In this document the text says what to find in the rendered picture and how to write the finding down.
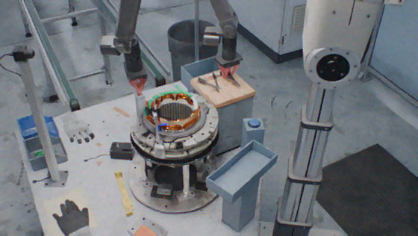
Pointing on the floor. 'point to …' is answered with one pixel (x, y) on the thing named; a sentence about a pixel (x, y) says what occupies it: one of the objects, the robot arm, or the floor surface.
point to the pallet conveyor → (52, 72)
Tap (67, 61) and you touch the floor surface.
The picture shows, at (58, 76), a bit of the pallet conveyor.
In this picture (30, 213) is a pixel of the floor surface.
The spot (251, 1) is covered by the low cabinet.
